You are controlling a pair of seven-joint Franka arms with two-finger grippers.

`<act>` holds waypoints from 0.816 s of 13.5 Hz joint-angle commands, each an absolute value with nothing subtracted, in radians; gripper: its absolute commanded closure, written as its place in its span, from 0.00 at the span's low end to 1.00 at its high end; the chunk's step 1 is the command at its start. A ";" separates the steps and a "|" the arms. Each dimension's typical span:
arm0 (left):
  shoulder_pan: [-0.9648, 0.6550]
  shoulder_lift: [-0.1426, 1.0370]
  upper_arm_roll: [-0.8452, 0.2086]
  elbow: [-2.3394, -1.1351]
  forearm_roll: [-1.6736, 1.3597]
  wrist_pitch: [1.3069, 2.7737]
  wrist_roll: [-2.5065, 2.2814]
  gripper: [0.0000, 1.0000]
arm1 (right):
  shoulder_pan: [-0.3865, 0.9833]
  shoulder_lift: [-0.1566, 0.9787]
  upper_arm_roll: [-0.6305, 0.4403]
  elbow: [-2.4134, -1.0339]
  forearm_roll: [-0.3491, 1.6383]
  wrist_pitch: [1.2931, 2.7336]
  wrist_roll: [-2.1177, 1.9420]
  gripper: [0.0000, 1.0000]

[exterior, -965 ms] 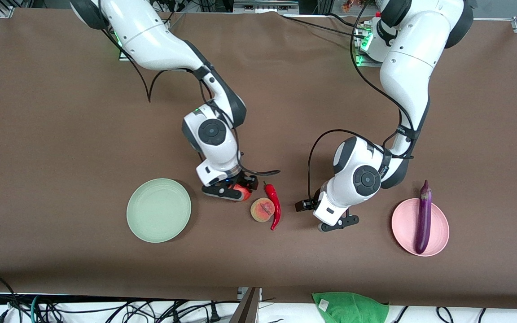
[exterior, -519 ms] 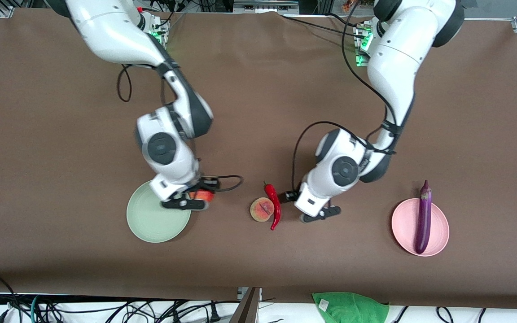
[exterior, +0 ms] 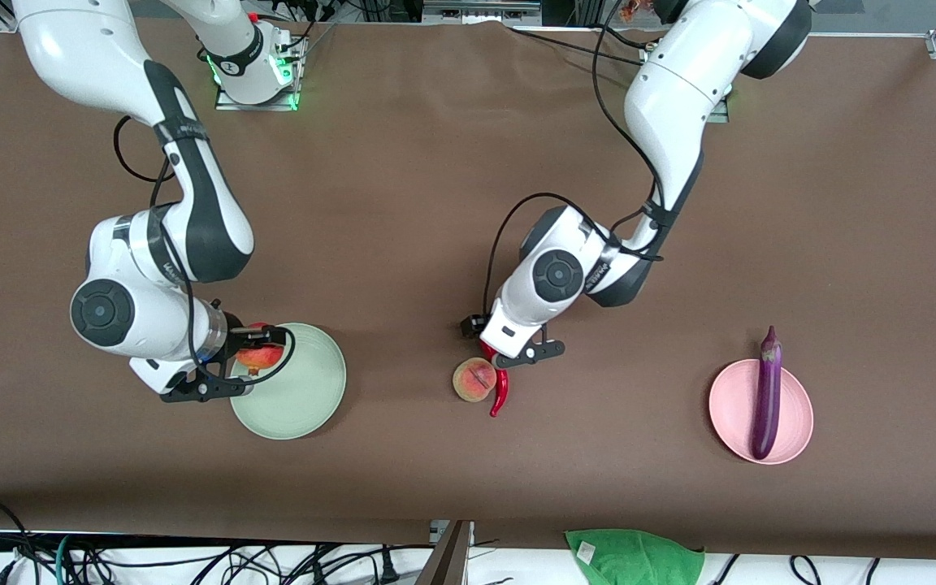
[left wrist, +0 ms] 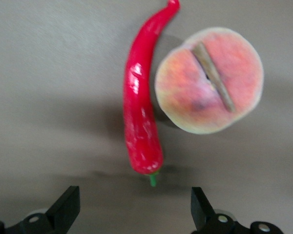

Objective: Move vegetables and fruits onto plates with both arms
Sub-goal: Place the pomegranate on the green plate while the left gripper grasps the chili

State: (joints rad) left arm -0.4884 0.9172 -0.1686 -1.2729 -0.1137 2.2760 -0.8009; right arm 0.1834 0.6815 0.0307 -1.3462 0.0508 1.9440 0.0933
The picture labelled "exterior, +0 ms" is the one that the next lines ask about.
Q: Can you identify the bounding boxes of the yellow pink peach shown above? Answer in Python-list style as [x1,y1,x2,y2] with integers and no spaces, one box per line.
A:
[453,357,498,403]

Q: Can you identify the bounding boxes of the red chili pepper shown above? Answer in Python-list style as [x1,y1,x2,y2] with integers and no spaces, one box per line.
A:
[479,341,511,418]

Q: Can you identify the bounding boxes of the black base supply cable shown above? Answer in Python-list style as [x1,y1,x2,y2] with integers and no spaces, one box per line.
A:
[509,24,648,70]

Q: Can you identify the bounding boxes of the pale green round plate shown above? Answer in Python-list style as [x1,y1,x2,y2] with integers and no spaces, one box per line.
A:
[229,323,348,440]

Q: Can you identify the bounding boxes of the brown table cover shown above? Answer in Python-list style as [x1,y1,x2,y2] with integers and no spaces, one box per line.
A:
[0,15,936,561]

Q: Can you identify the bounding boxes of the purple eggplant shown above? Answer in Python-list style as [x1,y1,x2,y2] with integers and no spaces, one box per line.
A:
[751,326,784,462]

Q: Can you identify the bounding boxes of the grey control box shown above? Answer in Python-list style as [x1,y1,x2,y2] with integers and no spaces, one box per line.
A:
[422,0,544,25]

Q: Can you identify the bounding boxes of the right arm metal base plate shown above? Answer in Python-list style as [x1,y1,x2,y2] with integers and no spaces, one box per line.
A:
[214,45,302,112]

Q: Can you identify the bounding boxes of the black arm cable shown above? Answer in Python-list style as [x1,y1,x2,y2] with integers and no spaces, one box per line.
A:
[113,114,298,384]
[480,16,668,326]

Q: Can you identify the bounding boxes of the grey metal profile bar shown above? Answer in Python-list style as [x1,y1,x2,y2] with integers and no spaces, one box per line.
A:
[415,520,475,585]

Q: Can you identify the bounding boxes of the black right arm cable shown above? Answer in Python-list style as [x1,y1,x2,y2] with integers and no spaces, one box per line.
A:
[113,114,298,384]

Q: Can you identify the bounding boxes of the pink round plate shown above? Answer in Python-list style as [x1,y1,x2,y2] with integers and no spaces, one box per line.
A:
[708,359,814,466]

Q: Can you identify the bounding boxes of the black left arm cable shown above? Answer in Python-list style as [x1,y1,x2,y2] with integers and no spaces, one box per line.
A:
[480,16,668,326]

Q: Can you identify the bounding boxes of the green cloth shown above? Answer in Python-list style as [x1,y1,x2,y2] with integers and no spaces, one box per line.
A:
[564,528,706,585]

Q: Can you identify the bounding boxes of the red pomegranate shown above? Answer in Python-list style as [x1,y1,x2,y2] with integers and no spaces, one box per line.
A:
[238,323,285,375]

